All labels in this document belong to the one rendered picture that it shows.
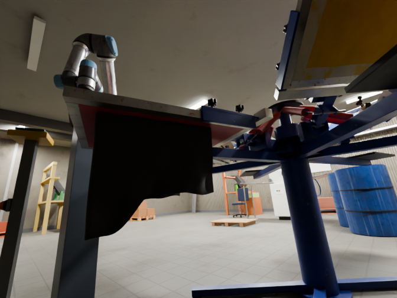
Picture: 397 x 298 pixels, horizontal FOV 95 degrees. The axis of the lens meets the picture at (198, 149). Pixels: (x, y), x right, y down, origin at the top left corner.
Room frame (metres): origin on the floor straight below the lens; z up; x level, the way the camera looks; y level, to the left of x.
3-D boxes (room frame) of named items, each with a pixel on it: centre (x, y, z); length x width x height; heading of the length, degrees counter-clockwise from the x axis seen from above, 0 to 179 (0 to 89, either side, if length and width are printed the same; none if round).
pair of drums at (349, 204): (3.26, -2.69, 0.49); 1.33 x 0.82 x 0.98; 141
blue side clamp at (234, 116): (0.79, -0.15, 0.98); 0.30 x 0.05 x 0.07; 118
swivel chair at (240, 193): (6.81, -1.34, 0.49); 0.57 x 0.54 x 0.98; 133
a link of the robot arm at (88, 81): (0.77, 0.54, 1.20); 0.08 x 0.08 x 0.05
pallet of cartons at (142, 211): (8.56, 2.83, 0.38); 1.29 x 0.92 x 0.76; 46
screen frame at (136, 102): (0.92, 0.19, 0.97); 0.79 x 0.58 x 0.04; 118
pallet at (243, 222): (4.97, -0.76, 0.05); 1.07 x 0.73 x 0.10; 49
